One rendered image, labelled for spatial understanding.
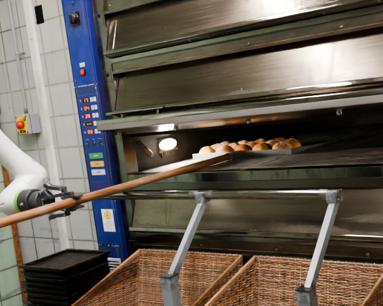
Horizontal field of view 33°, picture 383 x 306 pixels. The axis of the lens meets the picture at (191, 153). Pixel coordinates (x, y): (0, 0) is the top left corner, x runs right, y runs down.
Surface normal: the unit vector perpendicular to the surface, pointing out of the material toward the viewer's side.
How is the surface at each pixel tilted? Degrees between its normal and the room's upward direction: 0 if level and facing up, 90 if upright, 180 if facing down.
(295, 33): 90
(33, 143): 90
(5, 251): 90
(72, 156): 90
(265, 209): 70
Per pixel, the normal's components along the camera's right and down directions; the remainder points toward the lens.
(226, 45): -0.62, 0.15
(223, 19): -0.62, -0.19
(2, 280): 0.77, -0.04
